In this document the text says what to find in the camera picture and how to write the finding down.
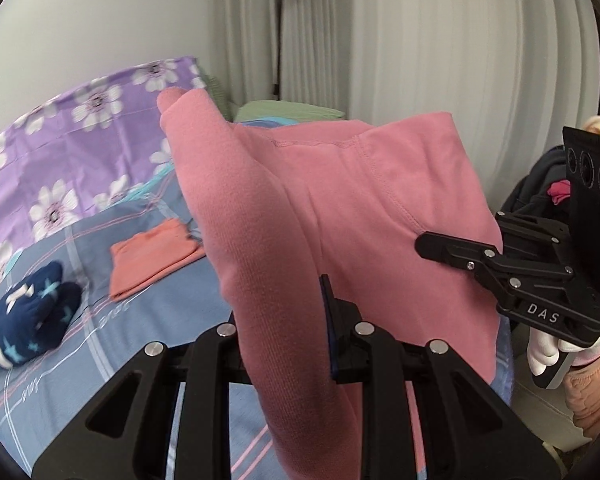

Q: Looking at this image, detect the folded orange cloth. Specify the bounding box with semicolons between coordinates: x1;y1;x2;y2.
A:
109;217;207;301

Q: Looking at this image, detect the blue plaid bedsheet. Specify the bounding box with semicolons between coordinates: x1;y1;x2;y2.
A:
0;115;516;480

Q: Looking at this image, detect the purple floral quilt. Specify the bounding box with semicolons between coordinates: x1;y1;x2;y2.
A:
0;56;216;301

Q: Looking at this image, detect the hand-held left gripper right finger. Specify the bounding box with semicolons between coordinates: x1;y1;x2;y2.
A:
319;274;563;480

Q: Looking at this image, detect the pink shirt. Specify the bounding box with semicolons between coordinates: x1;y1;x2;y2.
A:
158;86;506;480

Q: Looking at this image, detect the magenta cloth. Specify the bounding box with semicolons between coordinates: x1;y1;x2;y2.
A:
547;180;573;206

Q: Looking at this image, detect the white curtain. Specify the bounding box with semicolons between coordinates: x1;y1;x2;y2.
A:
215;0;600;126

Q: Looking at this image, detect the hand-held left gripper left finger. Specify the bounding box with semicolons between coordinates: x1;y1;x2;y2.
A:
32;322;253;480

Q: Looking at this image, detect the dark jacket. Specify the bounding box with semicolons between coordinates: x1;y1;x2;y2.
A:
497;150;576;221

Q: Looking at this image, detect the person's right hand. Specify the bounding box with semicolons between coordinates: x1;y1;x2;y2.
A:
527;327;600;376

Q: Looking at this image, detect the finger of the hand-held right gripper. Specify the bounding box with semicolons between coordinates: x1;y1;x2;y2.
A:
495;211;571;261
414;231;576;306

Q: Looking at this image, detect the green pillow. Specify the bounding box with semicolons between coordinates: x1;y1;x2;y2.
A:
232;100;347;123

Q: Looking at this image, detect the green textured blanket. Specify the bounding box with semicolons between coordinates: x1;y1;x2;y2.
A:
200;72;232;121

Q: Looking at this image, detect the person's right forearm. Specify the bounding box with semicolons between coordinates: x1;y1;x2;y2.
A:
562;340;600;443

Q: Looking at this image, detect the navy star print garment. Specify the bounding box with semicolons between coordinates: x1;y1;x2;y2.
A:
0;260;83;372

